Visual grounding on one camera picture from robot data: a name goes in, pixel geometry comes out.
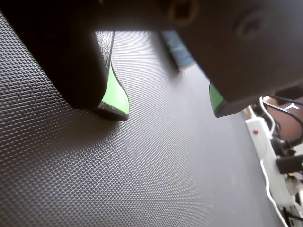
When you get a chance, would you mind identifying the dark grey textured mat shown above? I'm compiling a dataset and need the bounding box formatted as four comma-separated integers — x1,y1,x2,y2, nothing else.
0,11,286,227

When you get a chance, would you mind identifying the black round power plug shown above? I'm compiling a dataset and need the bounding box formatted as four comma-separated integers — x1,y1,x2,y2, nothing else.
269,137,292,152

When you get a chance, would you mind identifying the thin black cable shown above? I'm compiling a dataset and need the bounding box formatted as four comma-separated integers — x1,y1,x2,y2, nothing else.
260,94,303,145

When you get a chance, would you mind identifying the white power cable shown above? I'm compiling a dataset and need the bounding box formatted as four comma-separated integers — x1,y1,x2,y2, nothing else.
258,96,288,227

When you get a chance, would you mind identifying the black flat power plug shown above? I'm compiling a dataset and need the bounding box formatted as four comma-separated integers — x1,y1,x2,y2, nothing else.
275,155,303,175

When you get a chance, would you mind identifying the white power strip red switch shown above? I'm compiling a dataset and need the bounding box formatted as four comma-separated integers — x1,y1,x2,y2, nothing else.
245,117,296,207

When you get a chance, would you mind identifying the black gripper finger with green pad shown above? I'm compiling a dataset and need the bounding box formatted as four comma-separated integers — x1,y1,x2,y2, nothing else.
0,0,133,121
132,0,303,118

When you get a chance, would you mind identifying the dark brown chair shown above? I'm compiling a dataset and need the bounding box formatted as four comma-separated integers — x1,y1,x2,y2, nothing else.
269,91,303,142

